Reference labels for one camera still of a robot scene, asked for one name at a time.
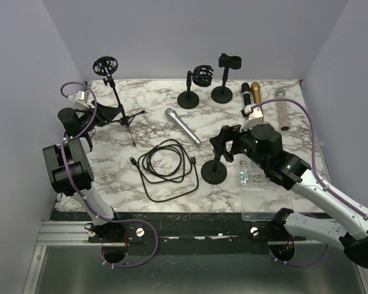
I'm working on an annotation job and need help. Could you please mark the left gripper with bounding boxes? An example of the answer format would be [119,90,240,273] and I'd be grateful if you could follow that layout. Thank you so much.
[80,100,121,133]

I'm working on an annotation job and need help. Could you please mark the clear plastic screw box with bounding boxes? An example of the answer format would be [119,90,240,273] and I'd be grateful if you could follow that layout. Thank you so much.
[236,155,293,221]

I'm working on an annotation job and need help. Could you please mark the black clip microphone stand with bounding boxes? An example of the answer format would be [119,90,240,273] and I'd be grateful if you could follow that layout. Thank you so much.
[211,53,242,104]

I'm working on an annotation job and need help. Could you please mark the black round base stand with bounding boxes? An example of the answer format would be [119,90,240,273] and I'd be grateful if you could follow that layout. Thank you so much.
[201,148,234,185]

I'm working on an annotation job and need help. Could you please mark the black tripod shock mount stand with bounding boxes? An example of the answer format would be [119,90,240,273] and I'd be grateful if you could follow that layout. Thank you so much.
[93,56,145,146]

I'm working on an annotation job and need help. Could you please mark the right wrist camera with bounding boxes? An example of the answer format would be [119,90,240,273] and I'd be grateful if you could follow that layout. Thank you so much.
[240,104,264,132]

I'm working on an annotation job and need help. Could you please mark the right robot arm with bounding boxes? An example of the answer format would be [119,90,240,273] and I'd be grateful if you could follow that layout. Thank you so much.
[209,124,368,269]

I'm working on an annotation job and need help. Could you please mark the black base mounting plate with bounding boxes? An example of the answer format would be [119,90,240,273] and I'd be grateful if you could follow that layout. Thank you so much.
[88,213,291,256]

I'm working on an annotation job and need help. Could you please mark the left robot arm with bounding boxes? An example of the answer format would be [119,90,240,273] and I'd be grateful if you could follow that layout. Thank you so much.
[43,107,124,242]

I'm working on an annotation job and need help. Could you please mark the glitter microphone silver grille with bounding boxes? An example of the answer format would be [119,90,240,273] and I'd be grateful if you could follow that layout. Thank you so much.
[275,88,290,131]

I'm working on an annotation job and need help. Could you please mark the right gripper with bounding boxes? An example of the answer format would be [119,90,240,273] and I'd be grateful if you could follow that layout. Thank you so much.
[210,119,268,170]

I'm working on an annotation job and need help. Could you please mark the gold microphone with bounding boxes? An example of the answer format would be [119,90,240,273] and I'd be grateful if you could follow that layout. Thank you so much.
[251,81,261,104]

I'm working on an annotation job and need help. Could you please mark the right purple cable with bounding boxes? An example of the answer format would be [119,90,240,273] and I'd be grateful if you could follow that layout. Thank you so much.
[248,98,368,267]

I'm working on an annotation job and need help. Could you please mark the black microphone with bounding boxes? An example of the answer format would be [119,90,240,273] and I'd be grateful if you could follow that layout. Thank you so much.
[241,83,251,106]

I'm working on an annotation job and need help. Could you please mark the black coiled usb cable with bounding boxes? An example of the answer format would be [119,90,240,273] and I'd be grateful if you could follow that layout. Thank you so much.
[129,139,199,203]

